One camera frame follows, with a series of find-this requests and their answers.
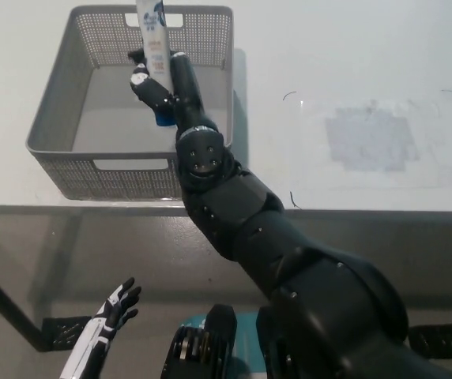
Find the grey perforated plastic basket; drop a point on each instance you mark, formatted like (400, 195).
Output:
(103, 118)

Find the white shampoo tube blue cap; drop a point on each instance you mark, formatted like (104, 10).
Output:
(155, 39)

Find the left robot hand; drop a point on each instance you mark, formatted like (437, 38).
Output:
(107, 320)

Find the black table leg with plate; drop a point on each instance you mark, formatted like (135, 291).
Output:
(433, 339)
(4, 302)

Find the robot body black teal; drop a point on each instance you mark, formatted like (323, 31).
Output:
(210, 343)

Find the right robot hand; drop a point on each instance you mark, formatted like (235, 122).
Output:
(186, 94)

